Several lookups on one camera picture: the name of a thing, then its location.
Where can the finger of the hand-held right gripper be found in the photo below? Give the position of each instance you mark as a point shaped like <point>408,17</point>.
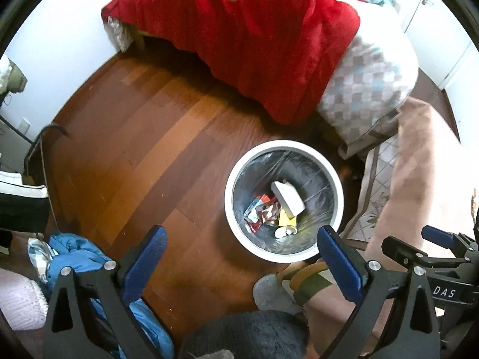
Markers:
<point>400,248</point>
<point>438,236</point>

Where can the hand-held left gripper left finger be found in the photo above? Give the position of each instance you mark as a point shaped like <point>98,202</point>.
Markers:
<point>144,265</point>

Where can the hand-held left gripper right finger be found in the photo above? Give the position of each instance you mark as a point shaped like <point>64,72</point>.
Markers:
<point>338,261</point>

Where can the white round waste bin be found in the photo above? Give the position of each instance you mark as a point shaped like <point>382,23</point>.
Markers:
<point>234,179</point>

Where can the blue cloth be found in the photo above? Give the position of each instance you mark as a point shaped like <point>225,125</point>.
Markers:
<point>93,261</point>

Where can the soft house slipper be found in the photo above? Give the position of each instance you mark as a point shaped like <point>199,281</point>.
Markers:
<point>275,293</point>

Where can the white checkered cloth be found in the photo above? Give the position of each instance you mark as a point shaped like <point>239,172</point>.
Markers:
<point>37,254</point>

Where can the pink knitted cloth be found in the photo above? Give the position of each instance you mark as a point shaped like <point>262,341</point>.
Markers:
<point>18,299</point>

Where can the black and white shoe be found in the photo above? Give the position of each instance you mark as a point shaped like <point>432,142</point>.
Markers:
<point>22,202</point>

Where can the checkered bed sheet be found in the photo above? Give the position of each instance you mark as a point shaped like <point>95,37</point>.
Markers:
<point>370,78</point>

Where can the white door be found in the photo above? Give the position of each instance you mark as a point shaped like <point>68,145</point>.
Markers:
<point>438,26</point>

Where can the wooden bed leg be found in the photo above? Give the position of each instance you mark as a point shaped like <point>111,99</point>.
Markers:
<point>137,40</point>

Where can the red blanket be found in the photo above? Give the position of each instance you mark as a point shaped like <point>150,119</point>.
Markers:
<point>262,45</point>

